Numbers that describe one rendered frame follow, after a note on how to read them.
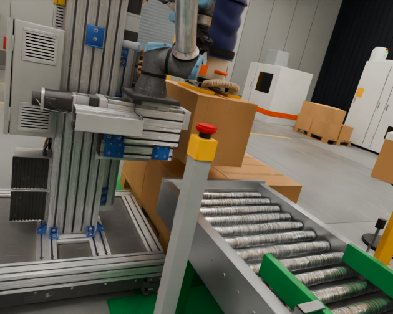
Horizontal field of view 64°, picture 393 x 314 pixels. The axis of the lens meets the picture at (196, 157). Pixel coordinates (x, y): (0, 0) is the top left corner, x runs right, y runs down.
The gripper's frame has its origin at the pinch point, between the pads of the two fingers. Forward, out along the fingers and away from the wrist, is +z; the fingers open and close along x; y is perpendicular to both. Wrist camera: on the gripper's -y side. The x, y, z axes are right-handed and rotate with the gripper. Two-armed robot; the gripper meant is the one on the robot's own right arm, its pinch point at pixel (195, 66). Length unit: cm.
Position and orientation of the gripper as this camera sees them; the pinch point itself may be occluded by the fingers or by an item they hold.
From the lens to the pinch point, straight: 164.7
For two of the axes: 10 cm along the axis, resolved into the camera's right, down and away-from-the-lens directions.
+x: -8.8, -0.6, -4.7
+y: -4.3, -3.4, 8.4
